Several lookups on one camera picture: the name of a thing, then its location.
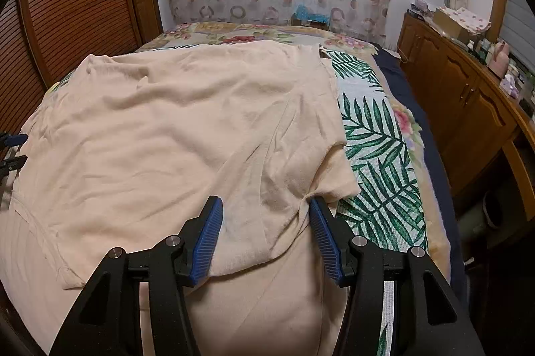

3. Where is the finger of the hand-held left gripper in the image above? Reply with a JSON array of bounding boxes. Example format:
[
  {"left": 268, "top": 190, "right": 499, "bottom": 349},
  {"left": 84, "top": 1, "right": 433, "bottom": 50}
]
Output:
[
  {"left": 0, "top": 132, "right": 29, "bottom": 148},
  {"left": 0, "top": 155, "right": 28, "bottom": 175}
]

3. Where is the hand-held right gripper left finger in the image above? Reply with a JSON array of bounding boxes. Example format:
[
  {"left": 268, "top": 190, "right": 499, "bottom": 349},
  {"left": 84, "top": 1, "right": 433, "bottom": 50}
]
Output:
[{"left": 49, "top": 195, "right": 225, "bottom": 356}]

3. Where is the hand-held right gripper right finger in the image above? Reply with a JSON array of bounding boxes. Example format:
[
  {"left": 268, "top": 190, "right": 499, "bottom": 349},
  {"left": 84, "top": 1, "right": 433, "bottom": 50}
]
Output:
[{"left": 308, "top": 195, "right": 486, "bottom": 356}]

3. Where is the peach printed t-shirt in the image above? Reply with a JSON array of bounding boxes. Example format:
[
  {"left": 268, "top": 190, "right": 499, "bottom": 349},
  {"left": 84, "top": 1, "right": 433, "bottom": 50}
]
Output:
[{"left": 0, "top": 40, "right": 361, "bottom": 356}]

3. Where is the green leaf print sheet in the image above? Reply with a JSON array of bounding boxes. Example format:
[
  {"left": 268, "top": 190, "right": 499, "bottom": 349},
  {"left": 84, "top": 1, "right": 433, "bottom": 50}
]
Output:
[{"left": 44, "top": 49, "right": 429, "bottom": 356}]

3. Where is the dark trash bin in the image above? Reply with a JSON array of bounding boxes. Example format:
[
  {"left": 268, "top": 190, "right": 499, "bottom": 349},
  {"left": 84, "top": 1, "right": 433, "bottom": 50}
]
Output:
[{"left": 483, "top": 189, "right": 508, "bottom": 231}]

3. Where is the wooden cabinet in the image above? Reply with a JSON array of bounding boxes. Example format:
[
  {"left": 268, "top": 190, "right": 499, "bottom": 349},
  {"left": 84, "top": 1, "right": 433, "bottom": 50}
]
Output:
[{"left": 395, "top": 12, "right": 535, "bottom": 223}]

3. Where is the small cardboard box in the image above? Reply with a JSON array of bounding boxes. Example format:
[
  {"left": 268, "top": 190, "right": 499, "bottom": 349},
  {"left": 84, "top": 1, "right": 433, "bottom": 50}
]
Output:
[{"left": 290, "top": 14, "right": 331, "bottom": 28}]

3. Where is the tissue pack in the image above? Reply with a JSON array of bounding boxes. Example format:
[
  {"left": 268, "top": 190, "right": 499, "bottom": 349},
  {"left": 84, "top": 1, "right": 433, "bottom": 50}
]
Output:
[{"left": 501, "top": 74, "right": 521, "bottom": 97}]

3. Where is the group of small bottles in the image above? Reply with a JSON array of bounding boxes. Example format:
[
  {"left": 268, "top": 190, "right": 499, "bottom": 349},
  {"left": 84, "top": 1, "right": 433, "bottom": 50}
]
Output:
[{"left": 468, "top": 38, "right": 494, "bottom": 62}]

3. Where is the large cardboard box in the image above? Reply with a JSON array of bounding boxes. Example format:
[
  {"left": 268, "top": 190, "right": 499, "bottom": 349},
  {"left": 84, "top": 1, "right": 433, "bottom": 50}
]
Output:
[{"left": 432, "top": 11, "right": 475, "bottom": 43}]

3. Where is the pink kettle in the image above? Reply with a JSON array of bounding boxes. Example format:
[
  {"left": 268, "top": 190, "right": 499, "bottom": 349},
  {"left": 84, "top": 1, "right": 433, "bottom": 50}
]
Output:
[{"left": 489, "top": 40, "right": 511, "bottom": 79}]

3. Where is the pile of small boxes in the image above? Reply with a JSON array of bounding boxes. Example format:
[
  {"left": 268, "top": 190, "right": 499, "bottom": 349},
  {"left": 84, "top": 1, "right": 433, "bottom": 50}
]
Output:
[{"left": 410, "top": 0, "right": 431, "bottom": 20}]

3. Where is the cardboard box with cloth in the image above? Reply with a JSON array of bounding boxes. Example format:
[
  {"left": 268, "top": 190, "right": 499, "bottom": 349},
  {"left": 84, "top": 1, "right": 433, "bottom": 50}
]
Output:
[{"left": 437, "top": 6, "right": 492, "bottom": 33}]

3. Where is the grey window blind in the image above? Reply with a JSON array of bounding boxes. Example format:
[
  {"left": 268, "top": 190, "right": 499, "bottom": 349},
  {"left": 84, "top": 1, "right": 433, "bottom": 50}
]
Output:
[{"left": 504, "top": 0, "right": 535, "bottom": 60}]

